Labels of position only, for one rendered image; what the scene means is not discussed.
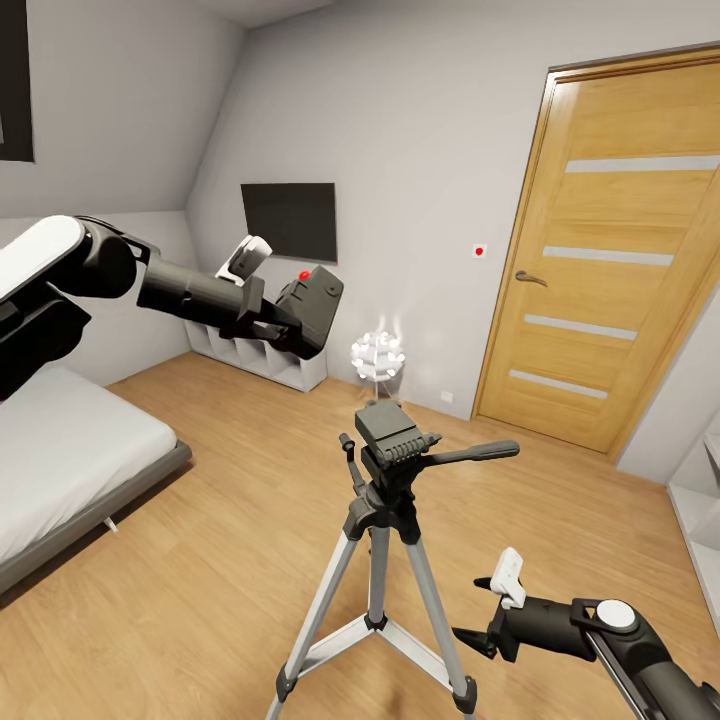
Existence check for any digital camera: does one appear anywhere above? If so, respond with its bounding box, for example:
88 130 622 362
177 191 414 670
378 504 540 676
266 266 345 361

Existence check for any camera tripod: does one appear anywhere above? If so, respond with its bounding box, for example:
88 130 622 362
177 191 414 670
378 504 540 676
265 398 520 720

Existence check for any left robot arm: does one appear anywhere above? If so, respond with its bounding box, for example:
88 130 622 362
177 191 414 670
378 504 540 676
0 215 303 402

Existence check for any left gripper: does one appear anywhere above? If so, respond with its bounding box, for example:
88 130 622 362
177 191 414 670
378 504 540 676
177 269 303 342

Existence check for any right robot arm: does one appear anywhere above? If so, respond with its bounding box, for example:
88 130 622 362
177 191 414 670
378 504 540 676
452 547 720 720

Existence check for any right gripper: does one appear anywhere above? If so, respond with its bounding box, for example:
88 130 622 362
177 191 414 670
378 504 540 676
452 577 560 663

